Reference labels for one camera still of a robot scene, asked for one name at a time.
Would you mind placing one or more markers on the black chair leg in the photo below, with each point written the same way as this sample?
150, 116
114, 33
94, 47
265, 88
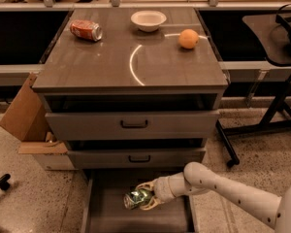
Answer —
4, 182

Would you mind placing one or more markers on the red soda can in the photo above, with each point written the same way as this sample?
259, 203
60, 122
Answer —
86, 29

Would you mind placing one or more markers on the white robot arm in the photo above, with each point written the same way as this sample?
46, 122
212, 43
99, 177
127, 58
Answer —
273, 210

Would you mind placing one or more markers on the black drawer handle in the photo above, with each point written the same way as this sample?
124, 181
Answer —
139, 159
135, 125

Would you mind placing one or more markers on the top grey drawer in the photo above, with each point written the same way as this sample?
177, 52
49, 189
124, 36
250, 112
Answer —
106, 126

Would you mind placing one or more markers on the green soda can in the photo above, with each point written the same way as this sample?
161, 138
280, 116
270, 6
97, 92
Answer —
137, 198

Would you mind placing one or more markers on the bottom open grey drawer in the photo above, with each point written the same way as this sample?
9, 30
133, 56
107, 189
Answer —
104, 210

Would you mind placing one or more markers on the black top drawer handle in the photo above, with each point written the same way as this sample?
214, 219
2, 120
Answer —
135, 125

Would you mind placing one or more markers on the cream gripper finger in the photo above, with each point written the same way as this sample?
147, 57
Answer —
149, 203
149, 186

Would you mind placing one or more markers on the brown cardboard box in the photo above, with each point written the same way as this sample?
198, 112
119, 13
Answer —
25, 120

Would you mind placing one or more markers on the white bowl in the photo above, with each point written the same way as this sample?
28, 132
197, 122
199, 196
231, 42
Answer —
148, 21

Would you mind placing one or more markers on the black middle drawer handle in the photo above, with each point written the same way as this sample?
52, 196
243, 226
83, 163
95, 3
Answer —
139, 159

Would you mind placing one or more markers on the orange fruit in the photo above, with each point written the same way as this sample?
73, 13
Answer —
188, 39

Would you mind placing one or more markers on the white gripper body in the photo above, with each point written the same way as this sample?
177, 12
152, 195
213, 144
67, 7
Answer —
162, 188

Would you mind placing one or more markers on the middle grey drawer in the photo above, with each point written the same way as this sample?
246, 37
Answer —
105, 159

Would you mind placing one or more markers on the grey drawer cabinet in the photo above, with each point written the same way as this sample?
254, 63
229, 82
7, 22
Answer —
132, 71

